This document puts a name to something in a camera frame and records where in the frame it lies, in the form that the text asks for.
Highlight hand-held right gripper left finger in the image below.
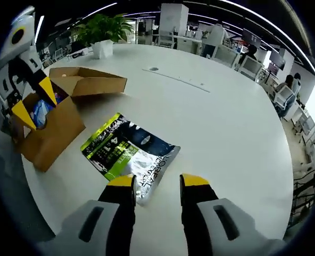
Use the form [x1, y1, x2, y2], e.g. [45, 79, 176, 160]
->
[38, 174, 137, 256]

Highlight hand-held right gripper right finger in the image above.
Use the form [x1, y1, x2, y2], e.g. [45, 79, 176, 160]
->
[179, 173, 287, 256]

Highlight small blue soft packet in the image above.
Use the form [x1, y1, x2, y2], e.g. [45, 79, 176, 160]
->
[53, 89, 69, 105]

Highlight large blue soft pack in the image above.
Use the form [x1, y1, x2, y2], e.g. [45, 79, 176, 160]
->
[32, 99, 57, 128]

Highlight brown cardboard shoe box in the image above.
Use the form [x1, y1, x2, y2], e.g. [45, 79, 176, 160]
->
[12, 66, 128, 173]

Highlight ceiling light strip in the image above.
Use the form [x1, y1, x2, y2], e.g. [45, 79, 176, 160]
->
[79, 2, 118, 21]
[36, 15, 45, 45]

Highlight potted green plant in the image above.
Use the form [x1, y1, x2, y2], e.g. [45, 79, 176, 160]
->
[76, 13, 134, 59]

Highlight white office chair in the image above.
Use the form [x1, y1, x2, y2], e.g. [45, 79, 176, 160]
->
[215, 46, 238, 67]
[276, 86, 298, 107]
[239, 56, 263, 81]
[158, 30, 174, 47]

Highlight white square pillar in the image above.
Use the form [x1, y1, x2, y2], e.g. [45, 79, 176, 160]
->
[160, 3, 189, 37]

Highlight white office desk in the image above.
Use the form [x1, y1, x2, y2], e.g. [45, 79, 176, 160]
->
[173, 36, 203, 54]

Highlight dark display screen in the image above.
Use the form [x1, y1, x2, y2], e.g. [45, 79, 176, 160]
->
[242, 28, 262, 49]
[269, 49, 287, 70]

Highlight white table cable cover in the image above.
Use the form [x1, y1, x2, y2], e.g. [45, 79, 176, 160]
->
[142, 68, 211, 93]

